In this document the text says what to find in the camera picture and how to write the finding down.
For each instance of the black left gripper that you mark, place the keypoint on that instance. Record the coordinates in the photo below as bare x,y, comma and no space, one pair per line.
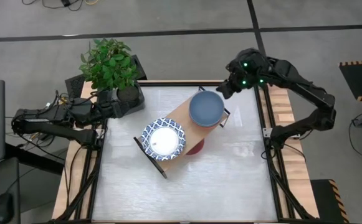
112,105

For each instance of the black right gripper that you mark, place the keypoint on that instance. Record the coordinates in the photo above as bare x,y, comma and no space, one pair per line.
252,70

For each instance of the blue plastic bowl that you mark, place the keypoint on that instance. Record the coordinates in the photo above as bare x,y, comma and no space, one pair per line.
206,108

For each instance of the blue white patterned bowl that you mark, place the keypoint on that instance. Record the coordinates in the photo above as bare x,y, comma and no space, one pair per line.
163,141

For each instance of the dark pink plastic bowl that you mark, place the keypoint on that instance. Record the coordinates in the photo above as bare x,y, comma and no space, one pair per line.
196,150

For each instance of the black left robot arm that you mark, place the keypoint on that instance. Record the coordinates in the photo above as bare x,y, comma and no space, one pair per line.
43,115

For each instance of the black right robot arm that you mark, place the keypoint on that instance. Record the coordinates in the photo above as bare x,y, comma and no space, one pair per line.
308,90

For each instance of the black round plant pot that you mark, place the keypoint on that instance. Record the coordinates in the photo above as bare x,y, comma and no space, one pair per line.
131,93

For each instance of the grey square planter base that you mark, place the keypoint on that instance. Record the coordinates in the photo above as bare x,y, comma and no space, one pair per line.
137,107

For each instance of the green leafy plant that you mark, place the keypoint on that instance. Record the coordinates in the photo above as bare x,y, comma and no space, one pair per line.
109,65

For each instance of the black metal bar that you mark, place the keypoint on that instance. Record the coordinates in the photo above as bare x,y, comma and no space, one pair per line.
34,160

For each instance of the black power adapter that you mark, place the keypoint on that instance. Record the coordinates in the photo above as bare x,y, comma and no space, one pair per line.
65,2

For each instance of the black computer mouse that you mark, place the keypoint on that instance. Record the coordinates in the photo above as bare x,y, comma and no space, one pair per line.
3,207

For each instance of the grey metal bracket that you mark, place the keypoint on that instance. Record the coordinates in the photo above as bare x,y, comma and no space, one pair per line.
267,132
99,133

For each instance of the wooden shelf with black frame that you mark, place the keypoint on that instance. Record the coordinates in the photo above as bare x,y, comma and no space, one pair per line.
183,119

